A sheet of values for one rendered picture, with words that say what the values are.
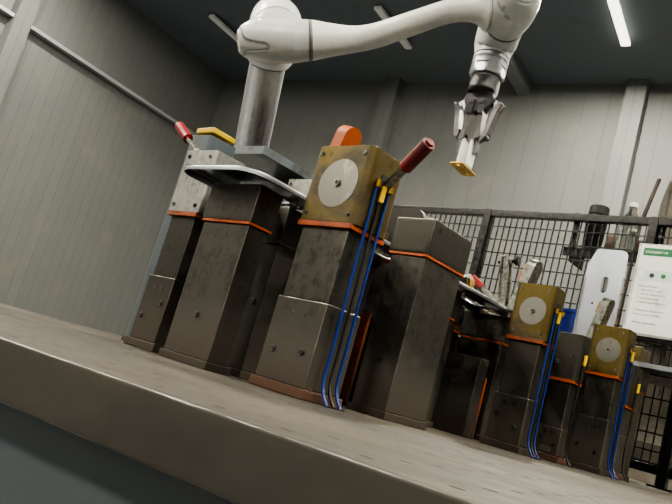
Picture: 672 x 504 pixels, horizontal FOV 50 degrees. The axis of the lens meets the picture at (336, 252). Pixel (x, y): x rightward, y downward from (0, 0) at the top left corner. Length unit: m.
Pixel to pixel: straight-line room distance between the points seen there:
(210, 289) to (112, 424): 0.69
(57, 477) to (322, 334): 0.51
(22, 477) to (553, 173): 11.84
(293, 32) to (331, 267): 0.94
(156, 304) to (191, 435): 0.87
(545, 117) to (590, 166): 1.21
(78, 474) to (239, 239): 0.64
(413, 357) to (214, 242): 0.37
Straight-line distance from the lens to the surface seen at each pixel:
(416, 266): 1.18
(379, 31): 1.84
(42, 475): 0.55
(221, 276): 1.10
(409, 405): 1.20
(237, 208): 1.12
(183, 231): 1.28
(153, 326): 1.25
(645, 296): 2.55
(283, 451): 0.37
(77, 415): 0.47
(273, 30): 1.83
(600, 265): 2.32
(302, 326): 0.99
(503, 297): 2.08
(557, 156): 12.33
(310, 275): 1.01
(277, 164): 1.58
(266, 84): 2.03
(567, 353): 1.74
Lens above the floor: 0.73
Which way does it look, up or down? 10 degrees up
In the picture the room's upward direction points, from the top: 16 degrees clockwise
